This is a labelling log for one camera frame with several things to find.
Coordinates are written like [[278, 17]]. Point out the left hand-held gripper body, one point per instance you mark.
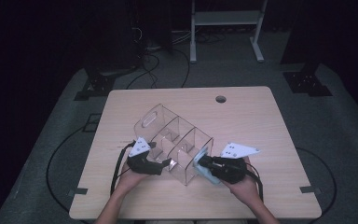
[[144, 166]]

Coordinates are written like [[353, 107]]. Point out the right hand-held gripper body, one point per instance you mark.
[[230, 169]]

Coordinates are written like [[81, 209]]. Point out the light blue cleaning cloth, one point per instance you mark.
[[206, 175]]

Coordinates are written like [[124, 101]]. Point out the clear acrylic divided organizer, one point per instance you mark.
[[174, 140]]

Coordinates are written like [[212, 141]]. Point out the person's left hand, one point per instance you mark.
[[130, 182]]

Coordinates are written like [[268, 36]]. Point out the person's right hand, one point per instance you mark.
[[245, 188]]

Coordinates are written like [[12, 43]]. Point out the black tape square outline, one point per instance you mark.
[[87, 130]]

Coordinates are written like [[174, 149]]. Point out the grey tape strip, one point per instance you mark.
[[309, 189], [80, 191]]

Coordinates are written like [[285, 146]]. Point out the black stand base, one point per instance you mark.
[[306, 82], [99, 84]]

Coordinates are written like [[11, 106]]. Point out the white metal stand frame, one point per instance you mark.
[[223, 18]]

